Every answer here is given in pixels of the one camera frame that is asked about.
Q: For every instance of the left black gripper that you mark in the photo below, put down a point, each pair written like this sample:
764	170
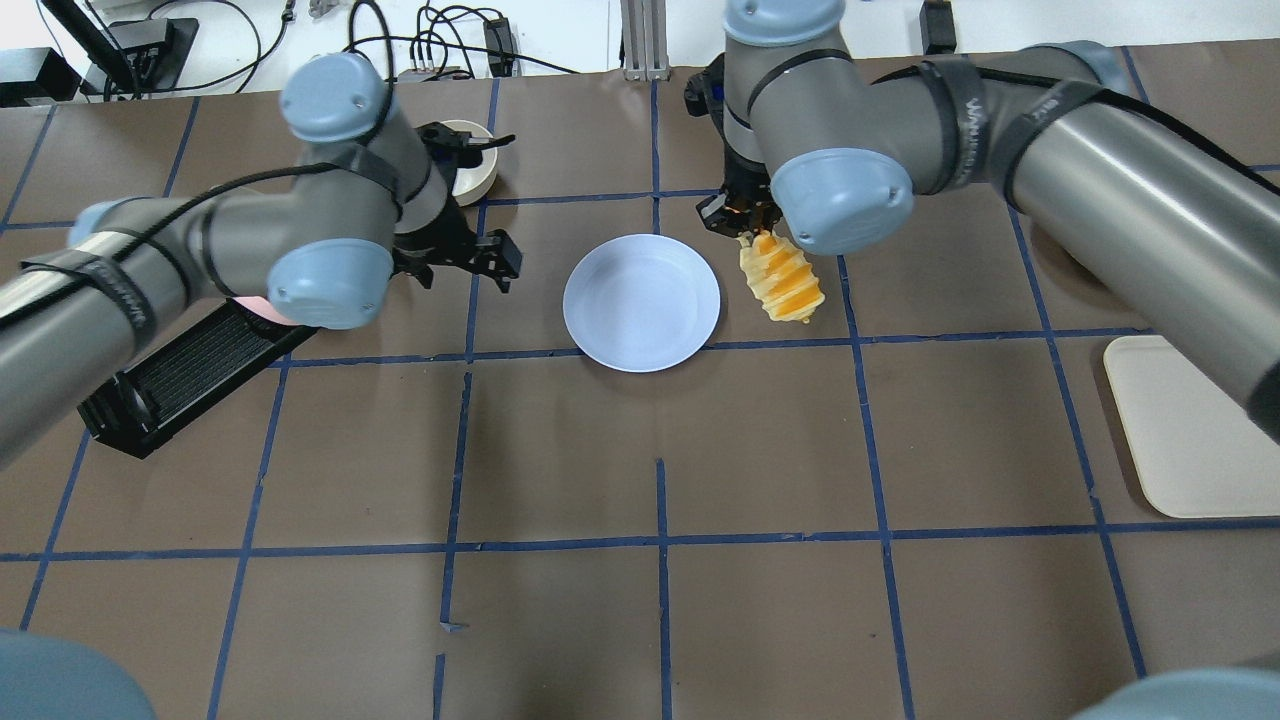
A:
447	243

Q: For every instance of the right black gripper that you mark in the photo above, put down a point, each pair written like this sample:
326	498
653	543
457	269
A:
741	189

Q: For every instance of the yellow croissant bread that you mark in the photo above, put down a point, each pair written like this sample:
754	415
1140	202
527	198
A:
779	276

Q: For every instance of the light blue plate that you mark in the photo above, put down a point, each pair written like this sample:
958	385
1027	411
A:
641	303

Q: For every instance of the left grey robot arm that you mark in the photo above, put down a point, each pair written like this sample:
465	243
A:
371	198

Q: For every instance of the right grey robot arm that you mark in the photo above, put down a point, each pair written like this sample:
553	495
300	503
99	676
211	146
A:
1177	227

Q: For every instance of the pink plate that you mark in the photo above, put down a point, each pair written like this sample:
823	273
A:
259	306

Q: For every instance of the beige bowl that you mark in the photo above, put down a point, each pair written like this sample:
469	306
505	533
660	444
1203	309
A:
471	151

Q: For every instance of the black monitor stand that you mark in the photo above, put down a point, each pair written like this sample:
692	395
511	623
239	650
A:
131	58

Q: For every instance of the black dish rack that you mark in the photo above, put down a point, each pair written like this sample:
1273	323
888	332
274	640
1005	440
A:
140	409

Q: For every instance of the cream rectangular tray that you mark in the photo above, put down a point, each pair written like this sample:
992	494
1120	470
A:
1195	452

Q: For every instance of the aluminium frame post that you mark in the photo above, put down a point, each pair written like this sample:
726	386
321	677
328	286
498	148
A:
644	40

